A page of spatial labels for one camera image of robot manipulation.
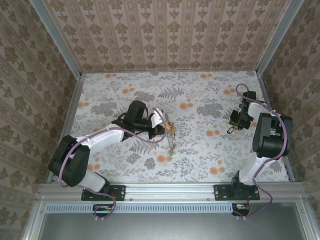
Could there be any black connector board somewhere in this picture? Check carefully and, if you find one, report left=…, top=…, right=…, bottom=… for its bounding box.
left=92, top=203, right=116, bottom=217
left=231, top=202, right=251, bottom=217

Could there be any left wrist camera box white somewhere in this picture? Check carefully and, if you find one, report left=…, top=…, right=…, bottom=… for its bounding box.
left=149, top=107, right=166, bottom=129

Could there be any metal disc with key rings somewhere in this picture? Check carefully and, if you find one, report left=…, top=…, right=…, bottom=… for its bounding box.
left=165, top=121, right=178, bottom=156

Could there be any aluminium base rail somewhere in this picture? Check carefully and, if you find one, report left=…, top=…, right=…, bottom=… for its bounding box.
left=37, top=181, right=307, bottom=201

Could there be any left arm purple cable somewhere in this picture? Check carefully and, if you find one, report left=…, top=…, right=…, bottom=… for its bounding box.
left=58, top=107, right=168, bottom=222

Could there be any aluminium frame post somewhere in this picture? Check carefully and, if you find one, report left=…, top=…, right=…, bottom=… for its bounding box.
left=256, top=0, right=305, bottom=76
left=29, top=0, right=83, bottom=78

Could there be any steel sheet panel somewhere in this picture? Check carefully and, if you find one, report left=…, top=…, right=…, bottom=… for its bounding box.
left=23, top=199, right=318, bottom=240

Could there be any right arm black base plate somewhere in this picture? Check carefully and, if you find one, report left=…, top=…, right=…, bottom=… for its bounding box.
left=213, top=184, right=261, bottom=202

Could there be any aluminium side rail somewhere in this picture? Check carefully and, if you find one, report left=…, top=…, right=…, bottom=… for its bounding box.
left=257, top=72, right=296, bottom=182
left=47, top=73, right=86, bottom=183

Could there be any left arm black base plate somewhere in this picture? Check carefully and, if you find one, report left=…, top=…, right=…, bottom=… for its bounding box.
left=81, top=184, right=126, bottom=202

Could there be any grey slotted cable duct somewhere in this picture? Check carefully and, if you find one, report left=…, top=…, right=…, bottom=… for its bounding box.
left=46, top=202, right=251, bottom=214

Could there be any floral patterned table cover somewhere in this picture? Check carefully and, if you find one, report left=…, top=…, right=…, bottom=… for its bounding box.
left=53, top=70, right=292, bottom=183

